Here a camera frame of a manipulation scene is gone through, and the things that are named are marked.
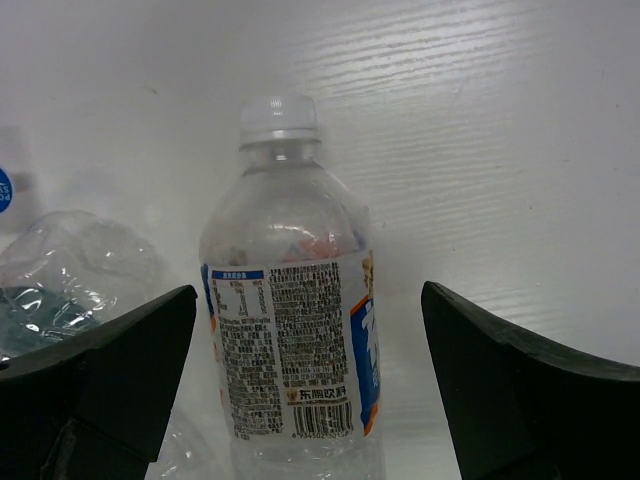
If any green label clear bottle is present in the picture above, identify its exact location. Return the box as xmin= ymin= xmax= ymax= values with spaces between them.
xmin=0 ymin=209 xmax=201 ymax=480

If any white label clear bottle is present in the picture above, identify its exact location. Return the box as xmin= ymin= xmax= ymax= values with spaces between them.
xmin=199 ymin=95 xmax=381 ymax=469

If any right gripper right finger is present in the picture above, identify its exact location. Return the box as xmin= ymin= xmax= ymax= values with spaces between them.
xmin=421 ymin=282 xmax=639 ymax=479

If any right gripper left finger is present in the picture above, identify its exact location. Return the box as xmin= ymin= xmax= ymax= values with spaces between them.
xmin=1 ymin=285 xmax=197 ymax=480

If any blue label large bottle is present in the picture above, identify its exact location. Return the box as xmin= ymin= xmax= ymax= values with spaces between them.
xmin=1 ymin=126 xmax=39 ymax=234

